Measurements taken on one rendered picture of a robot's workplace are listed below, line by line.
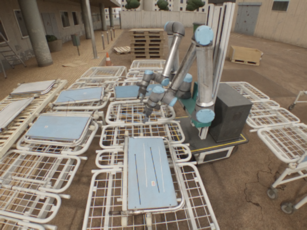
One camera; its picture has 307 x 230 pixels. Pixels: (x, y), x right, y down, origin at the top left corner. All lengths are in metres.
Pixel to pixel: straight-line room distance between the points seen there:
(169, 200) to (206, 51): 1.04
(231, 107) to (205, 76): 0.63
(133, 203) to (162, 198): 0.20
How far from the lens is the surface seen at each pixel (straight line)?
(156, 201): 1.15
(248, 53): 7.32
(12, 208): 2.29
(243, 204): 1.98
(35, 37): 7.38
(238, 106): 1.73
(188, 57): 1.27
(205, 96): 1.22
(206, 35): 1.08
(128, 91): 2.27
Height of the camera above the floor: 1.61
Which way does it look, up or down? 35 degrees down
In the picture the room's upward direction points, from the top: straight up
